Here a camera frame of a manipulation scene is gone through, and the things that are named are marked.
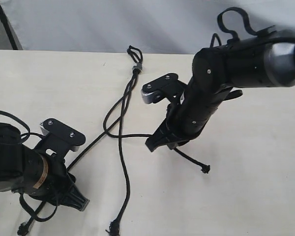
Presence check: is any grey backdrop cloth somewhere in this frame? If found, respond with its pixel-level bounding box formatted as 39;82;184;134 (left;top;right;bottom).
0;0;295;54

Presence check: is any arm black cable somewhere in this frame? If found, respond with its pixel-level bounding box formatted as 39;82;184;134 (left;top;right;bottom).
210;6;277;101
0;109;59;222

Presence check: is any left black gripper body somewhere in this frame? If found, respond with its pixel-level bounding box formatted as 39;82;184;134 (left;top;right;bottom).
39;152;76;207

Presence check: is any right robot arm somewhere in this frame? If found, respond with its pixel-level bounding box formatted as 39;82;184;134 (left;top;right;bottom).
142;30;295;151

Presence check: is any black rope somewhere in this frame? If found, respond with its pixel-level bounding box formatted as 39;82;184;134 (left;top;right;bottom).
102;73;210;174
17;73;141;236
105;73;141;234

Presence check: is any black backdrop stand pole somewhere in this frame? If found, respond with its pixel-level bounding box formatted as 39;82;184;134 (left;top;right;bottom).
0;5;18;50

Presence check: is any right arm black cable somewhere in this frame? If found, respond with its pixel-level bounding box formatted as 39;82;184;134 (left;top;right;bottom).
210;6;277;101

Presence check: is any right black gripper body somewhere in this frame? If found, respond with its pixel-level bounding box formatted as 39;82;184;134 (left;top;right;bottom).
162;104;204;145

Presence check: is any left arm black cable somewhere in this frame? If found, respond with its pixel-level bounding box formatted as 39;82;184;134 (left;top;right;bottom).
0;109;59;222

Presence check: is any grey metal cable clamp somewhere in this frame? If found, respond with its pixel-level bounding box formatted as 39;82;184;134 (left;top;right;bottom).
132;63;143;74

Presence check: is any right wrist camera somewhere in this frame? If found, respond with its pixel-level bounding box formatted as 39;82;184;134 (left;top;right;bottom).
141;73;187;104

